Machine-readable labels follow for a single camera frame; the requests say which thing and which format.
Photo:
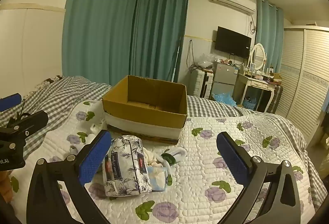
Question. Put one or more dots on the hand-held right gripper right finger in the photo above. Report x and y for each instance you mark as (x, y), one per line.
(231, 155)

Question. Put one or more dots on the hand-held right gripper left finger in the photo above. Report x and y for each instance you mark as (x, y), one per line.
(94, 157)

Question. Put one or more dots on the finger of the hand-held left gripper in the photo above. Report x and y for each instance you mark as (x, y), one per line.
(10, 102)
(28, 121)

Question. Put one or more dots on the floral tissue pack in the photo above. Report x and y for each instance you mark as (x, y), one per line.
(126, 163)

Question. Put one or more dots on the cardboard box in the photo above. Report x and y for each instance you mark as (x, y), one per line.
(151, 125)

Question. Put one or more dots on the person's left forearm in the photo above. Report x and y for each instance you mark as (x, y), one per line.
(5, 184)

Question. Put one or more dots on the white soft cloth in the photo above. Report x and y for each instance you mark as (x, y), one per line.
(97, 125)

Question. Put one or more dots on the floral quilt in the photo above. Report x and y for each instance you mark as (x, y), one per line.
(205, 188)

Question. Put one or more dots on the brown patterned pillow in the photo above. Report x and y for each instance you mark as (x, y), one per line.
(48, 81)

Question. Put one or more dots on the blue basket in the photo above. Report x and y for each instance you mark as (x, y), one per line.
(249, 105)

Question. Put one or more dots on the blue plastic bags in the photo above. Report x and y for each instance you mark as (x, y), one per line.
(225, 99)

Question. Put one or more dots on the cream cloth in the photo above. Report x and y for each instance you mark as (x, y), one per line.
(152, 157)

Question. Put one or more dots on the white and green sock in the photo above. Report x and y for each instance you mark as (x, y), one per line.
(172, 155)

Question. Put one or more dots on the light blue tissue packet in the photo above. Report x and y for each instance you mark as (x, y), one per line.
(159, 178)

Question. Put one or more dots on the white dressing table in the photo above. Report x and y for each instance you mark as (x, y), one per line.
(257, 84)

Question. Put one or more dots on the white suitcase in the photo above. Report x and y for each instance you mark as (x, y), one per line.
(203, 84)

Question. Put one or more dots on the small grey fridge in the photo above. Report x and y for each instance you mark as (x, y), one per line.
(225, 77)

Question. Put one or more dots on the clear plastic bag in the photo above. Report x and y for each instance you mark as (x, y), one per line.
(205, 62)

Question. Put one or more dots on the white oval mirror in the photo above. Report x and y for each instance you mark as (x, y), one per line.
(257, 56)

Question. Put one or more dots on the white louvred wardrobe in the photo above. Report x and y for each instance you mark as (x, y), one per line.
(303, 77)

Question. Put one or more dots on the wide teal curtain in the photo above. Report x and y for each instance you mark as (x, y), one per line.
(100, 21)

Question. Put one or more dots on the narrow teal curtain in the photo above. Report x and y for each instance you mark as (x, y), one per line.
(270, 33)

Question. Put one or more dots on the white air conditioner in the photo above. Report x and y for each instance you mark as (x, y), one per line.
(235, 0)

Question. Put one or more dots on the black wall television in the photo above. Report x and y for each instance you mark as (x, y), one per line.
(232, 42)

